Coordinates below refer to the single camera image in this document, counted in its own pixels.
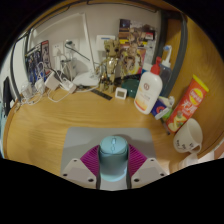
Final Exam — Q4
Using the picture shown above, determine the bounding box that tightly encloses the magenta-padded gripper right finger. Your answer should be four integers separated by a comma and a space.
126, 143, 168, 190

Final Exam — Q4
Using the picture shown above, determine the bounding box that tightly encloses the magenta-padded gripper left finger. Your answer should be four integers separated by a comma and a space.
60, 144, 102, 190

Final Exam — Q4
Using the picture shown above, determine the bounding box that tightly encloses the light blue computer mouse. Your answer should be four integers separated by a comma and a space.
98, 134, 130, 183

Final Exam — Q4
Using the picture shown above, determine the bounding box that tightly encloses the grey mouse pad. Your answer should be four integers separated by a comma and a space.
60, 126, 158, 176

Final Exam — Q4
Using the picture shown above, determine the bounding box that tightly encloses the white mug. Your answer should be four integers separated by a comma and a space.
173, 118, 204, 155

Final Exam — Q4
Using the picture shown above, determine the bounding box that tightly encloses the red chip can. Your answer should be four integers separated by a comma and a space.
165, 74, 210, 134

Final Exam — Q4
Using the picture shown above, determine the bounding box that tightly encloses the black flat stick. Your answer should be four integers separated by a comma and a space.
91, 88, 114, 101

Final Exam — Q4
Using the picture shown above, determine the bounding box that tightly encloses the white lotion bottle red cap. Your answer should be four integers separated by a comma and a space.
133, 56, 164, 115

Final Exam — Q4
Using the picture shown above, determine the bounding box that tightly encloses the small white digital clock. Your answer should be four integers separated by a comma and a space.
114, 87, 128, 100

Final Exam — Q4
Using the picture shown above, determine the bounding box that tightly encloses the white power strip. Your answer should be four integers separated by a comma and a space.
59, 78, 78, 94

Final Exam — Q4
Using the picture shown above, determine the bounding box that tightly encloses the white desk lamp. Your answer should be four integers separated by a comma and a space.
71, 13, 101, 88

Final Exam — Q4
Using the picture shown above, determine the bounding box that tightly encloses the white cube charger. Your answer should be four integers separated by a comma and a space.
44, 73, 60, 91

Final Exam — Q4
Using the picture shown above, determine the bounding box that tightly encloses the clear lidded plastic cup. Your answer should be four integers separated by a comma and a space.
20, 79, 34, 99

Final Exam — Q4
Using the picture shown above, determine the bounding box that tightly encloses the dark bottle white nozzle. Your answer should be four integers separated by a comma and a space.
159, 44, 174, 89

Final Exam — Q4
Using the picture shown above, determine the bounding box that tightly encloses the black bag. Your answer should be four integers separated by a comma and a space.
2, 76, 13, 108

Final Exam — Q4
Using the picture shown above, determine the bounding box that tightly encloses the robot model kit box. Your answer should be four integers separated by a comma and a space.
24, 39, 52, 81

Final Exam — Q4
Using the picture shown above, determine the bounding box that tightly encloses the white charging cable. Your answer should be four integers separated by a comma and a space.
19, 59, 101, 104

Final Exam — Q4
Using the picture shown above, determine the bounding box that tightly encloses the white wall socket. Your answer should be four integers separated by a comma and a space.
51, 41, 66, 58

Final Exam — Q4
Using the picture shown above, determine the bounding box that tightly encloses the grey metal frame post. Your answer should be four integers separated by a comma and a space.
9, 28, 34, 101
159, 9, 188, 98

